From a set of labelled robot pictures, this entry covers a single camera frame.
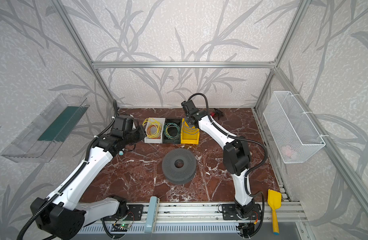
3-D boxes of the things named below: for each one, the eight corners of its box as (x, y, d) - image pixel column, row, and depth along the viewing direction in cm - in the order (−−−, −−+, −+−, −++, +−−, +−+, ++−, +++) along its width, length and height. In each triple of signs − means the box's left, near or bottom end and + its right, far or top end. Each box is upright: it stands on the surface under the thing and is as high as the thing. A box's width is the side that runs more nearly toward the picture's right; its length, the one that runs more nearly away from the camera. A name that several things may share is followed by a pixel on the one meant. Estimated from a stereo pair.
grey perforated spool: (162, 184, 85) (159, 180, 79) (166, 153, 97) (164, 148, 91) (196, 184, 85) (196, 180, 79) (195, 153, 97) (196, 148, 91)
